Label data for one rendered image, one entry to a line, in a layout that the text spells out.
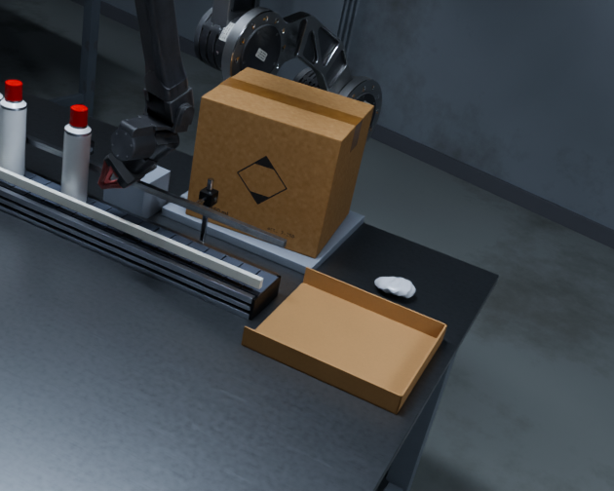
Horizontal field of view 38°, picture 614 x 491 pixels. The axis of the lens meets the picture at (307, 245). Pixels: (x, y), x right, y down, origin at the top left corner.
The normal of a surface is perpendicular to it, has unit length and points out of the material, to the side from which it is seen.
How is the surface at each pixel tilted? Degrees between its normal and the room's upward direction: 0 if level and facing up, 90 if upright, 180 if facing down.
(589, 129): 90
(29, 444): 0
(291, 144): 90
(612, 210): 90
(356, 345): 0
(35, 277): 0
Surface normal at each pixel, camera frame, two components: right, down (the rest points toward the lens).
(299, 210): -0.33, 0.42
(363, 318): 0.18, -0.85
